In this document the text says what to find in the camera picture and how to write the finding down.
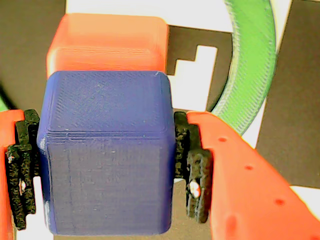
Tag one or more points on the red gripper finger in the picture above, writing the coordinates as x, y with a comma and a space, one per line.
245, 195
8, 150

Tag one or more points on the red cube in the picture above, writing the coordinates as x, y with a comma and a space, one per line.
107, 45

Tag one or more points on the blue cube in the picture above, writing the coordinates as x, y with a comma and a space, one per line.
107, 150

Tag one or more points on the checkerboard marker mat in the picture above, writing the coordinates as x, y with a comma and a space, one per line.
30, 50

